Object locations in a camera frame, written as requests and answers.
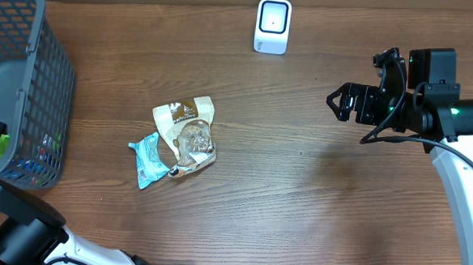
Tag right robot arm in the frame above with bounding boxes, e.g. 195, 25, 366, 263
326, 47, 473, 265

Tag grey plastic mesh basket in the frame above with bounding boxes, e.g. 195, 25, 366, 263
0, 0, 76, 190

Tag green snack packet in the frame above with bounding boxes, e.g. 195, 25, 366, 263
0, 134, 10, 160

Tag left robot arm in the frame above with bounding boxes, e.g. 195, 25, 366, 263
0, 178, 151, 265

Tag light teal snack packet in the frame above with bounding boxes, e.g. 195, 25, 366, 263
128, 132, 169, 190

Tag beige brown cookie bag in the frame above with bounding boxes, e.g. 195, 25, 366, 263
152, 96, 217, 178

